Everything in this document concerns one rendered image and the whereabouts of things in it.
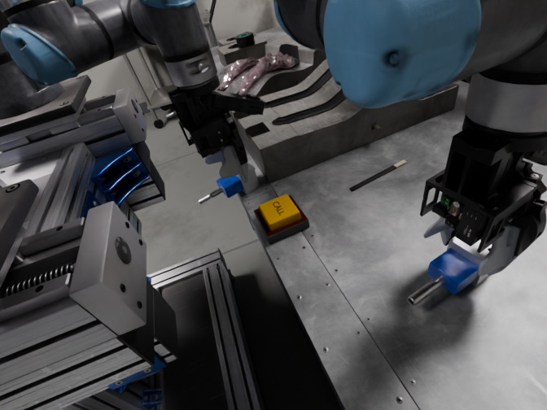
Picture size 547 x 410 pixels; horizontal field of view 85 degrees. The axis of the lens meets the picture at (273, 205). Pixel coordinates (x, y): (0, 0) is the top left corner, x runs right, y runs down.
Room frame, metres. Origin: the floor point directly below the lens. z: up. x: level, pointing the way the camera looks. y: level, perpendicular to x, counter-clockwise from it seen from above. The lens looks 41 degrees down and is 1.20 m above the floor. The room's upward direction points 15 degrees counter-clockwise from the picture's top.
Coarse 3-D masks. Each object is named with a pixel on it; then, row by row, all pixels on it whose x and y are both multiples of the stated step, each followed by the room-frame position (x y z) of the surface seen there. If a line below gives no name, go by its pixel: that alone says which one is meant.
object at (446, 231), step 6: (438, 222) 0.23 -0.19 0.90; (432, 228) 0.22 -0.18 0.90; (438, 228) 0.23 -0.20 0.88; (444, 228) 0.24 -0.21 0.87; (450, 228) 0.23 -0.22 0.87; (426, 234) 0.22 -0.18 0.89; (432, 234) 0.23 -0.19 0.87; (444, 234) 0.24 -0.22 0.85; (450, 234) 0.23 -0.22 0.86; (444, 240) 0.24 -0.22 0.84
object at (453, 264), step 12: (456, 240) 0.23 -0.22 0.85; (444, 252) 0.22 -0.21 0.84; (456, 252) 0.22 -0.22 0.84; (468, 252) 0.20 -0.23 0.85; (480, 252) 0.20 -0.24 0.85; (432, 264) 0.21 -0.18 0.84; (444, 264) 0.20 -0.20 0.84; (456, 264) 0.20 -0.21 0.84; (468, 264) 0.19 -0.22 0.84; (432, 276) 0.20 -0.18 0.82; (444, 276) 0.19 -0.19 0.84; (456, 276) 0.18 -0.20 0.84; (468, 276) 0.18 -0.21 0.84; (480, 276) 0.18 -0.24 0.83; (420, 288) 0.19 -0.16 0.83; (432, 288) 0.18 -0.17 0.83; (456, 288) 0.17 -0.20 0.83; (408, 300) 0.18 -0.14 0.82; (420, 300) 0.17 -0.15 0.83
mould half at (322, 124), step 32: (320, 64) 0.83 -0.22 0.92; (320, 96) 0.70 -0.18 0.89; (448, 96) 0.62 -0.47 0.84; (288, 128) 0.58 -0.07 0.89; (320, 128) 0.55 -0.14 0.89; (352, 128) 0.57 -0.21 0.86; (384, 128) 0.58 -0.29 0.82; (256, 160) 0.59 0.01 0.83; (288, 160) 0.54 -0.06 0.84; (320, 160) 0.55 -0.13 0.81
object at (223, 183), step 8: (248, 168) 0.52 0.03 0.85; (240, 176) 0.51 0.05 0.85; (248, 176) 0.52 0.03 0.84; (224, 184) 0.51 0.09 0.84; (232, 184) 0.50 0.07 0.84; (240, 184) 0.51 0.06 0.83; (248, 184) 0.51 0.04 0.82; (256, 184) 0.52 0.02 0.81; (216, 192) 0.50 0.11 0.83; (224, 192) 0.51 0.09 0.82; (232, 192) 0.50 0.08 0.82; (248, 192) 0.51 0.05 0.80; (200, 200) 0.49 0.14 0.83
